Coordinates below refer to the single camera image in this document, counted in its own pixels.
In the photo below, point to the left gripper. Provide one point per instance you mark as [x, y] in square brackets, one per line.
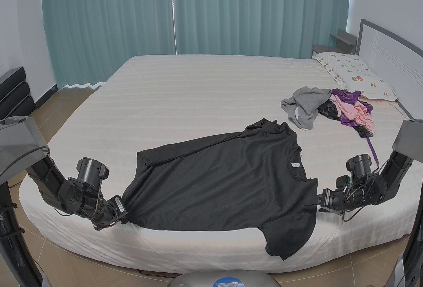
[109, 213]

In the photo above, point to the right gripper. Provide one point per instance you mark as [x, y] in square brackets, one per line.
[337, 201]

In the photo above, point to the black T-shirt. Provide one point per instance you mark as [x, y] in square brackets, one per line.
[224, 186]

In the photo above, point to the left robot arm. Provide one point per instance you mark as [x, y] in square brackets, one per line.
[49, 180]

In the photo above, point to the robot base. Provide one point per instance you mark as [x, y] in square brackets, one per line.
[221, 280]

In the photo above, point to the pile of clothes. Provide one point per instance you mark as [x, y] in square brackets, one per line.
[350, 110]

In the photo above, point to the bed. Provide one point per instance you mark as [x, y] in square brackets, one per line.
[198, 87]

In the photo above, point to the grey knitted garment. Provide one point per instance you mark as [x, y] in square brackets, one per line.
[307, 103]

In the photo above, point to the white printed pillow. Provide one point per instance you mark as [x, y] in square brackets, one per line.
[353, 74]

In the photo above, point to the black chest of drawers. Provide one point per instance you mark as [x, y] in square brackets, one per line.
[15, 94]

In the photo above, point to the grey bedside table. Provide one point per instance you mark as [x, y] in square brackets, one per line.
[345, 39]

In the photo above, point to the blue-green curtain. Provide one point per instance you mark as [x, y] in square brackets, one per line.
[257, 1]
[109, 14]

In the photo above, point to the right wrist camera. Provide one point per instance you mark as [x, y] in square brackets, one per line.
[343, 183]

